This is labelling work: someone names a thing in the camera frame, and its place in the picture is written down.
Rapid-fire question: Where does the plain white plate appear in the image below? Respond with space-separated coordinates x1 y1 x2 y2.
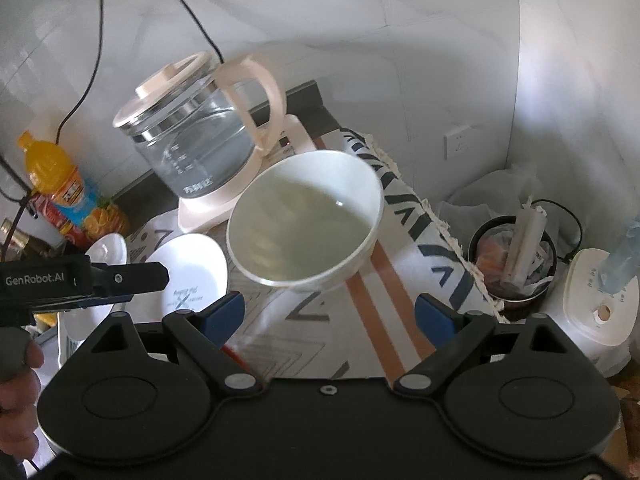
59 232 129 347

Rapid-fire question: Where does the white plate with grey print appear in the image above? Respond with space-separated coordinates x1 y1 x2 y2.
144 233 229 322

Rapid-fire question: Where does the pale blue plastic item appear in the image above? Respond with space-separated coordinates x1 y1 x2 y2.
597 219 640 297

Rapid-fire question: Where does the glass kettle with cream lid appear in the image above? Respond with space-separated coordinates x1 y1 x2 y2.
112 51 289 199

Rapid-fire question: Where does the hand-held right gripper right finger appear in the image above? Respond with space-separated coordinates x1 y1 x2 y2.
393 295 577 398

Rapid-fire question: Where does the dark round trash bin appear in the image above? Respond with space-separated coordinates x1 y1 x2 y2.
468 214 559 318

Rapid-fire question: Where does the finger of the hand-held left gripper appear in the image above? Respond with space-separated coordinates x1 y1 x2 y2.
34 292 136 314
90 262 170 295

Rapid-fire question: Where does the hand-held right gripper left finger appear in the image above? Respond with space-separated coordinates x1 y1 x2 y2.
85 291 263 400

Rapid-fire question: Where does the white plastic bag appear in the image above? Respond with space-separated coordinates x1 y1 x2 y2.
439 162 569 281

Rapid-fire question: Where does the large white bowl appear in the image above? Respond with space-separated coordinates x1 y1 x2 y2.
226 149 385 289

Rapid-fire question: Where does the black power cable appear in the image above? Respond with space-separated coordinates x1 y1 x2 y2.
162 0 225 64
54 0 104 147

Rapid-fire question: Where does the orange juice bottle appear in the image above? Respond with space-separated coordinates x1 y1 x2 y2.
17 130 132 242

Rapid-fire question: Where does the white wall socket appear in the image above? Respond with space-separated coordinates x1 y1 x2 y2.
443 123 474 161

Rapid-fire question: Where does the red cola bottle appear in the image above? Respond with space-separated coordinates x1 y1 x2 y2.
26 191 87 252

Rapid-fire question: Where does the patterned white table cloth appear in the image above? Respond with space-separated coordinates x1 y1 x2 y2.
122 127 502 382

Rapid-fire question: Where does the person's left hand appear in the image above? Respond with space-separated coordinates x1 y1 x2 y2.
0 327 45 458

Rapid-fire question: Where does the white crumpled wrapper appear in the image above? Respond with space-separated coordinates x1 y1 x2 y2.
502 198 549 289

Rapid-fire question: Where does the thin black appliance cable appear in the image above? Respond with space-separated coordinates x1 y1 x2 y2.
531 199 584 263

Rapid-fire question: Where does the white countertop appliance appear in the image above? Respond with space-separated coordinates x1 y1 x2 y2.
562 247 640 379

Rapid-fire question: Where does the dark sauce bottle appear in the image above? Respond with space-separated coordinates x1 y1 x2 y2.
0 217 59 262

